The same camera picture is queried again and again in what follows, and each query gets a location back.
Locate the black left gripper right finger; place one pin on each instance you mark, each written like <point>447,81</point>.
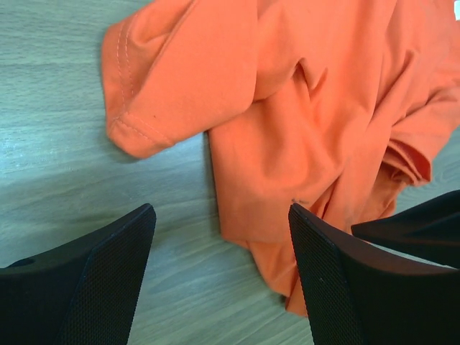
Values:
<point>357,293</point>

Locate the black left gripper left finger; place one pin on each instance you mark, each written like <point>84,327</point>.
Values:
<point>81,292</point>

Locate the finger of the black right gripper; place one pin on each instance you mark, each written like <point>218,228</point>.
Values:
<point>429,230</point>

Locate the orange t shirt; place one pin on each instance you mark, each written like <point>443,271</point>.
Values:
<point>335,105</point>

